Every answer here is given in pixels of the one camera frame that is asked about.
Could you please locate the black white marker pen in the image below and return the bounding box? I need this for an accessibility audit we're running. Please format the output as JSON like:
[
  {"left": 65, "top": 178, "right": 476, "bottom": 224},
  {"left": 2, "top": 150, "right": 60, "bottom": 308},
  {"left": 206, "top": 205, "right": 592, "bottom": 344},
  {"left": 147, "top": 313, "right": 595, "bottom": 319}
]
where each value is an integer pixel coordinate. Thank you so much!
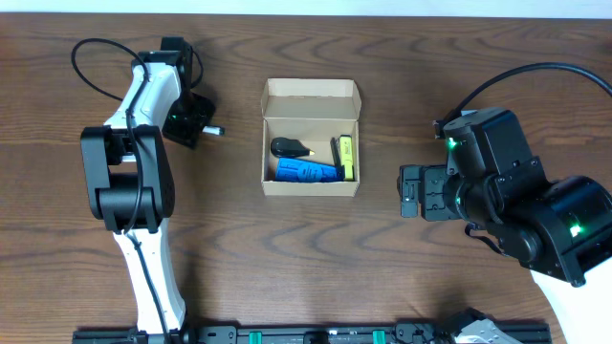
[{"left": 203, "top": 126, "right": 225, "bottom": 136}]

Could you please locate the yellow highlighter pen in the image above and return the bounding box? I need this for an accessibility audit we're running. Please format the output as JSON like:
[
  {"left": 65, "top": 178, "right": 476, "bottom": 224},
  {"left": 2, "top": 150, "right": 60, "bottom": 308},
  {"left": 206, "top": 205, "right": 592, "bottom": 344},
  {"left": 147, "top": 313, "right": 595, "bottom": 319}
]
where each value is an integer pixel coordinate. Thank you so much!
[{"left": 339, "top": 135, "right": 355, "bottom": 182}]

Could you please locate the red black stapler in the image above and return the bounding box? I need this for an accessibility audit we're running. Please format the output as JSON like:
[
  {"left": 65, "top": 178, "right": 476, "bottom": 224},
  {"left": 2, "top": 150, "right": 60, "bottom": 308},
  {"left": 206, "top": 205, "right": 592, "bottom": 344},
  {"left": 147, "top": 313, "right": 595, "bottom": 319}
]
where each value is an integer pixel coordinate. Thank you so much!
[{"left": 330, "top": 138, "right": 344, "bottom": 181}]

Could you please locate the blue plastic tool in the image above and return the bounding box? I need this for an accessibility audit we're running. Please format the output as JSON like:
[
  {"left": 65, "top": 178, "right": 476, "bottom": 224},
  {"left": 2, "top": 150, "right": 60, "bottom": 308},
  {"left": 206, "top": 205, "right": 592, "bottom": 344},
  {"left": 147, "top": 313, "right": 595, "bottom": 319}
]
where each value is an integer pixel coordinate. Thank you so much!
[{"left": 275, "top": 158, "right": 343, "bottom": 183}]

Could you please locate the cardboard box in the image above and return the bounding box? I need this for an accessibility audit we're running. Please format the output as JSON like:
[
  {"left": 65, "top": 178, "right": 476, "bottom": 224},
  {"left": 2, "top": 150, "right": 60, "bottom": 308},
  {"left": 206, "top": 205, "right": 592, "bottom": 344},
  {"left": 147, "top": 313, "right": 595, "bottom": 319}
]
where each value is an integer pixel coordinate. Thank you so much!
[{"left": 261, "top": 78, "right": 361, "bottom": 197}]

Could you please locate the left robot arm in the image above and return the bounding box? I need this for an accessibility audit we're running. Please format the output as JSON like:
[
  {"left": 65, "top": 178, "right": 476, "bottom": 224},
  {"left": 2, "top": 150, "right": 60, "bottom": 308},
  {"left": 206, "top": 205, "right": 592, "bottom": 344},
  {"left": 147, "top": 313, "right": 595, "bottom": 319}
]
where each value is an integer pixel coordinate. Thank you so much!
[{"left": 80, "top": 37, "right": 216, "bottom": 343}]

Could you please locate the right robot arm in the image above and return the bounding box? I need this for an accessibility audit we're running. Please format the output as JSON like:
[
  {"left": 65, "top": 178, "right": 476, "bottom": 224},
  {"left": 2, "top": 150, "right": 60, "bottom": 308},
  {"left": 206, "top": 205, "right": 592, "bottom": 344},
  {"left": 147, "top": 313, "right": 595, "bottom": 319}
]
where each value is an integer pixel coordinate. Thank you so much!
[{"left": 398, "top": 108, "right": 611, "bottom": 343}]

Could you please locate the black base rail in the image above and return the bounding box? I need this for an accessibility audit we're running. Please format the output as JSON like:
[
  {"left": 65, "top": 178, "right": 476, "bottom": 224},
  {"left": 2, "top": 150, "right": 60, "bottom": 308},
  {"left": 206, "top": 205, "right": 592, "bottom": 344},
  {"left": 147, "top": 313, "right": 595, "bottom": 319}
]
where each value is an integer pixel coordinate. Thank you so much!
[{"left": 72, "top": 308, "right": 553, "bottom": 344}]

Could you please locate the left black cable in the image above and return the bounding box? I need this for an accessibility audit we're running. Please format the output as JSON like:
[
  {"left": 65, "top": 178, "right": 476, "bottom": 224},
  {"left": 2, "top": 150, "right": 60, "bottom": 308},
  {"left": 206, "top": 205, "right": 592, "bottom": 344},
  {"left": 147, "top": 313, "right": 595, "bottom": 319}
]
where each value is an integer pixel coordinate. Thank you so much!
[{"left": 70, "top": 37, "right": 206, "bottom": 344}]

